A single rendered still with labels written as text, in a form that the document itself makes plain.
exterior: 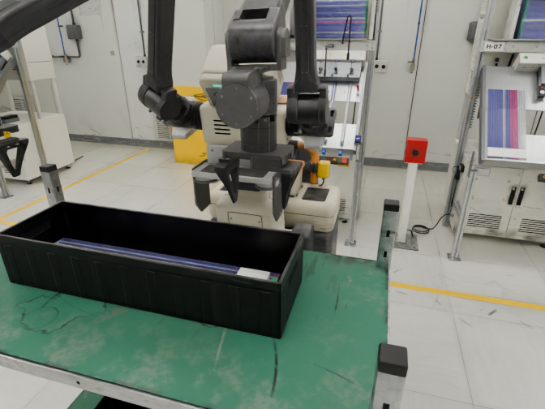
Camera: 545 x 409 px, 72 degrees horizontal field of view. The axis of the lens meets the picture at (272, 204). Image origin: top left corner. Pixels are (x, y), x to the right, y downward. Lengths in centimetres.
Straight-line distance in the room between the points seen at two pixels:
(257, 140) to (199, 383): 36
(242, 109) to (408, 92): 403
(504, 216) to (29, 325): 292
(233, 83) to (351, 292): 47
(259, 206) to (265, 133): 70
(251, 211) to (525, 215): 233
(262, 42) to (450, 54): 399
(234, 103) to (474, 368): 184
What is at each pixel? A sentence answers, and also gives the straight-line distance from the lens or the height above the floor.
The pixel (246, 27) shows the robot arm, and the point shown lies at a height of 142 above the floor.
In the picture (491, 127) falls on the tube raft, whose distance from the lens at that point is 276.
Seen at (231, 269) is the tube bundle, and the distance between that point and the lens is 75.
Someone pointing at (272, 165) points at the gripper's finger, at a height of 123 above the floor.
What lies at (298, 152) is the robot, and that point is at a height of 93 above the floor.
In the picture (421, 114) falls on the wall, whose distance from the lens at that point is 452.
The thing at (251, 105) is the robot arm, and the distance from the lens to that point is 49.
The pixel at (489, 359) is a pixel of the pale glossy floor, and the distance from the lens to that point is 221.
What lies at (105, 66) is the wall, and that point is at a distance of 569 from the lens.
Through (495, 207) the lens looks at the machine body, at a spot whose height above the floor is 29.
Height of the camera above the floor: 141
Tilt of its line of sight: 24 degrees down
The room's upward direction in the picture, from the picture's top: straight up
